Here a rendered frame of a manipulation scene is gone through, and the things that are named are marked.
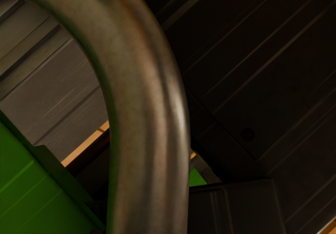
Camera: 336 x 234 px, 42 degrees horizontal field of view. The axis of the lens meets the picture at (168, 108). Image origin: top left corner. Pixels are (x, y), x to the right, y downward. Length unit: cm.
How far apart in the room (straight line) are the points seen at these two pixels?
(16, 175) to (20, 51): 6
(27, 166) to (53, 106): 51
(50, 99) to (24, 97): 6
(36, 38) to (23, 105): 44
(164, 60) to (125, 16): 2
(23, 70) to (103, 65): 7
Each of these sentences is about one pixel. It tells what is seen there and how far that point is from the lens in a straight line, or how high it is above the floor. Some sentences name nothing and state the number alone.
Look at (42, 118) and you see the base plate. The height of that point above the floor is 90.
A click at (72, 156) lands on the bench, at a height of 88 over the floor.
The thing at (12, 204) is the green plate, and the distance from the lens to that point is 20.
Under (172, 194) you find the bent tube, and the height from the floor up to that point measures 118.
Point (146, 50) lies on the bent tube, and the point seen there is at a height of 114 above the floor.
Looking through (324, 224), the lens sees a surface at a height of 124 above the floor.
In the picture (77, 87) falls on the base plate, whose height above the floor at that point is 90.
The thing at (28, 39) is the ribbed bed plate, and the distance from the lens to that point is 21.
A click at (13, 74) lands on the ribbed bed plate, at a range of 22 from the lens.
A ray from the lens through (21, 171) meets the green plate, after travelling 19.
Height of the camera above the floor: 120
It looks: 16 degrees down
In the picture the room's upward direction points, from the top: 137 degrees clockwise
